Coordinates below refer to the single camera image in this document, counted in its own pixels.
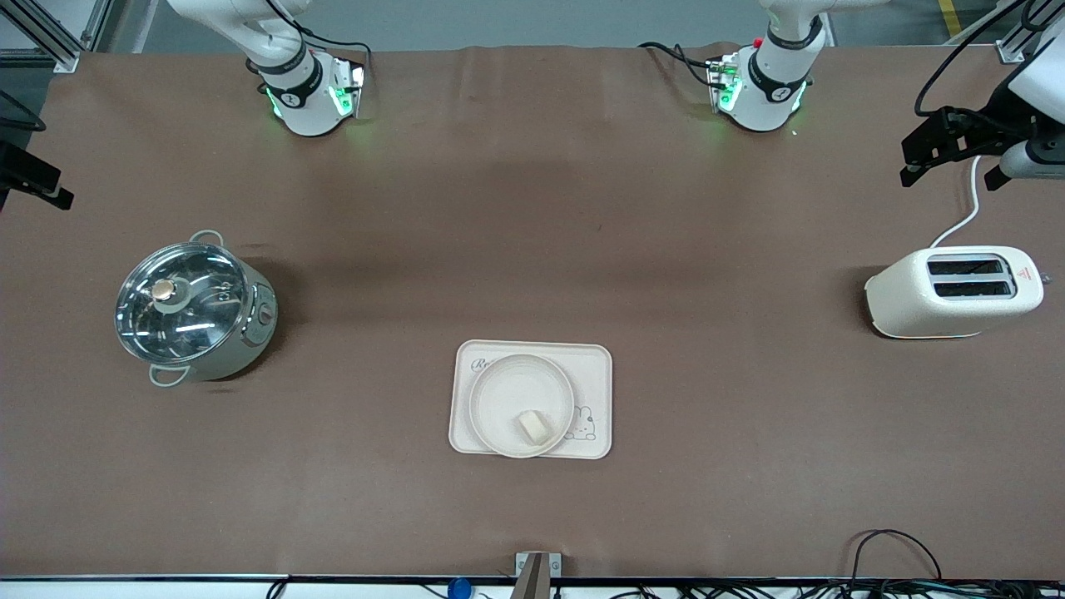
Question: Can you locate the glass pot lid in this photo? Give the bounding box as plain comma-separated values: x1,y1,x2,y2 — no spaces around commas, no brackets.
115,242,250,365

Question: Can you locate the cream round plate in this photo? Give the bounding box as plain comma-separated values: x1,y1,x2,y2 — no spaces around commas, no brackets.
468,354,577,459

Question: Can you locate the cream two-slot toaster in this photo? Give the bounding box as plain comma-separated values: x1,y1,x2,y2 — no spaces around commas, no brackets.
864,245,1051,340

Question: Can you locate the black looped cable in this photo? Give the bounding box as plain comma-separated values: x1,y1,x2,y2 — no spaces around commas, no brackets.
849,529,943,585

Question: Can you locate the brown table cover mat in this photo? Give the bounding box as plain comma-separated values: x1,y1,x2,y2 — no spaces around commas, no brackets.
0,42,1065,581

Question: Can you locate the black right arm base cable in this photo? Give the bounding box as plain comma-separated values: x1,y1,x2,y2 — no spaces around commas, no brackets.
295,25,372,67

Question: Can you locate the metal table edge bracket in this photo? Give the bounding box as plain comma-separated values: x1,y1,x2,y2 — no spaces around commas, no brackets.
512,552,562,599

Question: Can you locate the white toaster power cable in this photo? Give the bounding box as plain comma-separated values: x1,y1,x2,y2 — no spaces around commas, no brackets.
930,154,984,249

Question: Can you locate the black left arm base cable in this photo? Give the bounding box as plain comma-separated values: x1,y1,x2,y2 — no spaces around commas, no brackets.
638,42,718,89

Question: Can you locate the aluminium frame profile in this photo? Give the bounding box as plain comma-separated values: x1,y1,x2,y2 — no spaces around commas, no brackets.
994,0,1065,64
0,0,113,74

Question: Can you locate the steel pot with glass lid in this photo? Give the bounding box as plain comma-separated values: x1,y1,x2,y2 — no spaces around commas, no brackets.
115,230,280,389

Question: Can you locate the cream rabbit print tray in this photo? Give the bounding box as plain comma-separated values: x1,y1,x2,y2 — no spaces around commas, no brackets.
448,339,614,460

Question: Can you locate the pale steamed bun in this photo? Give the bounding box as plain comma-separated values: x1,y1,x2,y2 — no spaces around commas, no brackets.
518,409,557,443

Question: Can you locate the black arm base cable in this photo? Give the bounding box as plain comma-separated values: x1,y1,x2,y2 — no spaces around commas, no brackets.
295,25,372,67
638,42,718,89

